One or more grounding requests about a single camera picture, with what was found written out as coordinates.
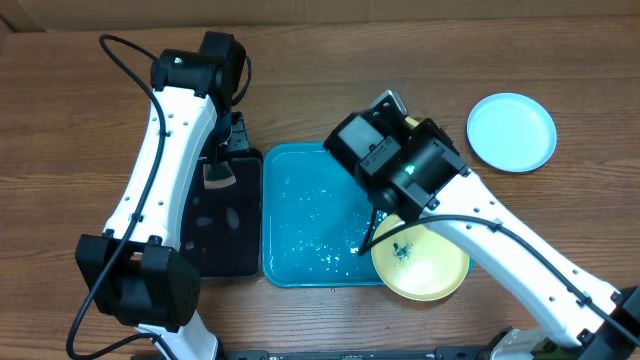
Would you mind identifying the teal plastic tray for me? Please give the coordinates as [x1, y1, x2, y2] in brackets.
[261, 142, 386, 288]

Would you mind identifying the yellow-green plate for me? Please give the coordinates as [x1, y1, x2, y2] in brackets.
[370, 225, 473, 302]
[405, 116, 419, 129]

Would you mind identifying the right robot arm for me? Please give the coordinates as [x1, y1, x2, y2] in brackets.
[323, 91, 639, 359]

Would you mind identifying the black water tray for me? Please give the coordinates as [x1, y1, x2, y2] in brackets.
[180, 148, 263, 279]

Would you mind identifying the light blue plate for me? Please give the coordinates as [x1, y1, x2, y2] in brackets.
[466, 93, 558, 173]

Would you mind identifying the orange green sponge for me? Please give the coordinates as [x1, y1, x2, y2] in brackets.
[203, 162, 236, 190]

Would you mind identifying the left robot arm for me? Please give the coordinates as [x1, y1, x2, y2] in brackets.
[66, 31, 251, 359]

